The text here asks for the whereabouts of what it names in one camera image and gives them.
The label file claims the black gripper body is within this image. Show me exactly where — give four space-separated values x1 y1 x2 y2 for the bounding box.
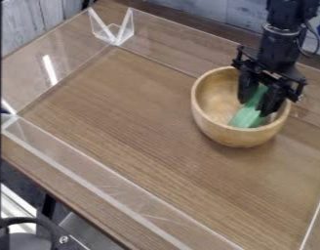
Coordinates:
233 45 307 103

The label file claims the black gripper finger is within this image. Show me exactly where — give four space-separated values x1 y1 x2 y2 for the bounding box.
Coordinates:
259 84 287 117
238 69 259 104

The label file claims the green rectangular block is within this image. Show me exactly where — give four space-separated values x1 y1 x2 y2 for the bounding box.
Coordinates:
230 85 267 129

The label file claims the brown wooden bowl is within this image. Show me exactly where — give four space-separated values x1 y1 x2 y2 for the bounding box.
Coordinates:
190 66 293 147

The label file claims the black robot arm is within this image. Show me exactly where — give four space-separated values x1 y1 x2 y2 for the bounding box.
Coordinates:
233 0 320 117

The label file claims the white box with blue mark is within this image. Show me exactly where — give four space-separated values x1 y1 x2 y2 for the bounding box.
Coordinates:
302 0 320 58

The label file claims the clear acrylic table barrier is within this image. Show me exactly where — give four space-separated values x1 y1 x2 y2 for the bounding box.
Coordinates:
3 0 320 250

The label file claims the black table leg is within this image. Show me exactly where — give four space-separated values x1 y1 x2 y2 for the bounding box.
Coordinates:
42 194 58 220

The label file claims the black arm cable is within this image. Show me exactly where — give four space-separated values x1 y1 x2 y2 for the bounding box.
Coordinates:
297 19 320 59

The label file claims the clear acrylic corner bracket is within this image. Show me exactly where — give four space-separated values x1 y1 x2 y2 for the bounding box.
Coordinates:
87 8 135 46

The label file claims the grey metal base plate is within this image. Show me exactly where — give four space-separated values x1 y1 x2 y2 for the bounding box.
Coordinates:
59 212 126 250

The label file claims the black cable loop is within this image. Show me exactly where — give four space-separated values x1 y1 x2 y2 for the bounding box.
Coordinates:
0 216 64 250

